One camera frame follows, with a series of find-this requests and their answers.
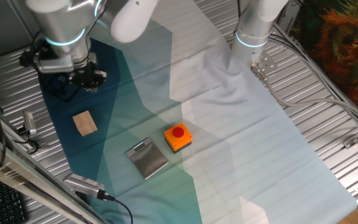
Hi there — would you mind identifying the blue green white tablecloth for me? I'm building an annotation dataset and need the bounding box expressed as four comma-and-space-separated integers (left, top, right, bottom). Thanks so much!
39, 0, 358, 224

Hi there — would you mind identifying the silver ribbed depth camera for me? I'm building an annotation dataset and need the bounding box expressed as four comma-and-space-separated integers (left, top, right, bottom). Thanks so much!
62, 173, 106, 200

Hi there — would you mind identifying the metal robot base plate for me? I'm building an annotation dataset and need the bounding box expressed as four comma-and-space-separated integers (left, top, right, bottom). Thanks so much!
257, 50, 278, 72

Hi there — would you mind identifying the grey corrugated robot conduit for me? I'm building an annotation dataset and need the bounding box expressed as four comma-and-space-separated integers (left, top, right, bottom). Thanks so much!
250, 62, 358, 127

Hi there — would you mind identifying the silver digital kitchen scale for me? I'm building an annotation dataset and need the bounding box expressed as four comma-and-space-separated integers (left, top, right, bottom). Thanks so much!
126, 136, 169, 180

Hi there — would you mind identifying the grey clamp on rail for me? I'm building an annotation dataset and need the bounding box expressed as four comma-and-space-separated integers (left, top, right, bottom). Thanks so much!
1, 110, 48, 154

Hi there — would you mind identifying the orange emergency stop button box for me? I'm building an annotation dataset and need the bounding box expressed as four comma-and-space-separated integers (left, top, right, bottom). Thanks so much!
163, 122, 193, 154

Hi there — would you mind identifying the wooden cube block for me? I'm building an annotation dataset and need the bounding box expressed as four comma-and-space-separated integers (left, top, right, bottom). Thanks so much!
72, 110, 98, 138

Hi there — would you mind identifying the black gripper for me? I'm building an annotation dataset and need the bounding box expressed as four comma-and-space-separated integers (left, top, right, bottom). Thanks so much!
68, 62, 108, 93

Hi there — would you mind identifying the colourful orange green cloth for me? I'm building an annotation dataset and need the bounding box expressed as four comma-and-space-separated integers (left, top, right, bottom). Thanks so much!
290, 0, 358, 118

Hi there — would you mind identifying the small metal corner bracket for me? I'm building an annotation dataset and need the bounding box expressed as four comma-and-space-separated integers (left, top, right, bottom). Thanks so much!
342, 136, 358, 150

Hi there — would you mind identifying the black camera cable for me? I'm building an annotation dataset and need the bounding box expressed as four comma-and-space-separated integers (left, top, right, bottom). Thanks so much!
103, 193, 134, 224

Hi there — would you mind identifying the black computer keyboard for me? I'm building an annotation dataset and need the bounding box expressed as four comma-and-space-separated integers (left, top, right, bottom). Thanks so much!
0, 174, 29, 224

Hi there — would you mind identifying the white cardboard box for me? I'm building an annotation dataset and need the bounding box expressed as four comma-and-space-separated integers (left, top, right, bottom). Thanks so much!
276, 0, 303, 39

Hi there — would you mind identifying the black wire cup rack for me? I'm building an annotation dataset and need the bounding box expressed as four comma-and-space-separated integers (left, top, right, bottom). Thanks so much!
38, 40, 84, 103

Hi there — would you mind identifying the robot base cable bundle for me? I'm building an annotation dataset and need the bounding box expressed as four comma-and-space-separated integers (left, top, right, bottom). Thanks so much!
267, 24, 358, 125

